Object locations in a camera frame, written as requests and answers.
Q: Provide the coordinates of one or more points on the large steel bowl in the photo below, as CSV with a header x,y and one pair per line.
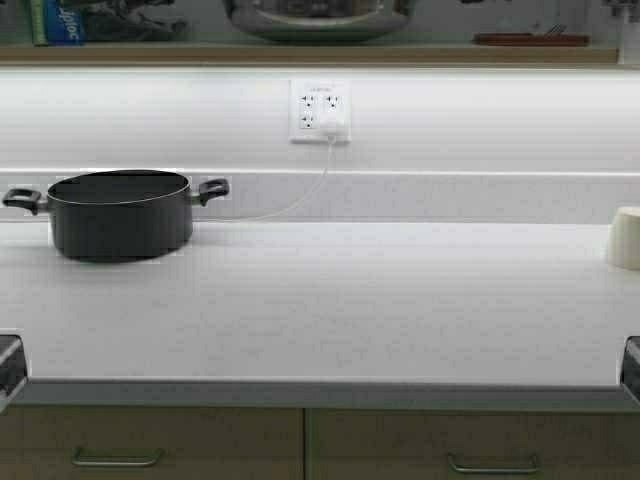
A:
x,y
319,21

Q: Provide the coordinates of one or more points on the wooden cabinet shelf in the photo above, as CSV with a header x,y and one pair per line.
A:
x,y
348,56

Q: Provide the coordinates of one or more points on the black cooking pot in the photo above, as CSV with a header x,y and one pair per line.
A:
x,y
119,216

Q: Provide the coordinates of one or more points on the white plug adapter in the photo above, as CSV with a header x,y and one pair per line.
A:
x,y
330,126

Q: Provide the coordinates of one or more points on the wooden right drawer front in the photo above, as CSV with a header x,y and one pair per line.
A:
x,y
369,444

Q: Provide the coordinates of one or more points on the wooden drawer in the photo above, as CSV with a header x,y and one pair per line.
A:
x,y
199,443
369,444

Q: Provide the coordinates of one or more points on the brown tray on shelf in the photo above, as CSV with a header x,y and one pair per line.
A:
x,y
529,39

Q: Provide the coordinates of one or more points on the cream ceramic mug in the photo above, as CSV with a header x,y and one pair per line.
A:
x,y
623,245

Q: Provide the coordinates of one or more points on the dark items on shelf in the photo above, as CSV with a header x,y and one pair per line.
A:
x,y
132,21

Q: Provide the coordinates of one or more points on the green blue ziploc box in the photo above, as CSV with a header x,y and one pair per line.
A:
x,y
55,24

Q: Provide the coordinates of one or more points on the wooden left drawer front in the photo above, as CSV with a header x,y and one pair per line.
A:
x,y
199,443

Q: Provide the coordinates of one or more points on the white wall outlet plate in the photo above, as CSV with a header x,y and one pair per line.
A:
x,y
311,100

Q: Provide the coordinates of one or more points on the steel right drawer handle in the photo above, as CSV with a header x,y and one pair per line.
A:
x,y
493,466

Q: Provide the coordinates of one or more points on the steel drawer handle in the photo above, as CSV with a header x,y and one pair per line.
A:
x,y
83,459
493,466

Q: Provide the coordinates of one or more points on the steel left drawer handle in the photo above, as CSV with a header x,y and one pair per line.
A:
x,y
83,459

